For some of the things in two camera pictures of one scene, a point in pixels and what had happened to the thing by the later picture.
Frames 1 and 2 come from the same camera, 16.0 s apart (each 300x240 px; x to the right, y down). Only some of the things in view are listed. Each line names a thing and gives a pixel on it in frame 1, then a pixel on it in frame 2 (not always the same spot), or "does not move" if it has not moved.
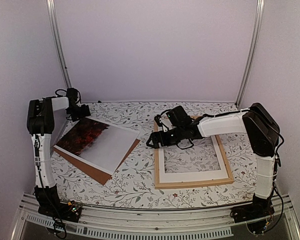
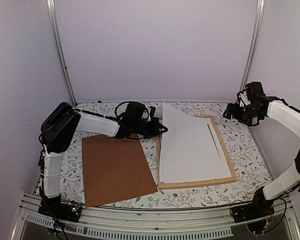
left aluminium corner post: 59,52 does not move
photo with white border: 99,144 -> 190,149
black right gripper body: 177,136 -> 246,116
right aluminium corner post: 257,29 does not move
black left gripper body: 79,113 -> 147,130
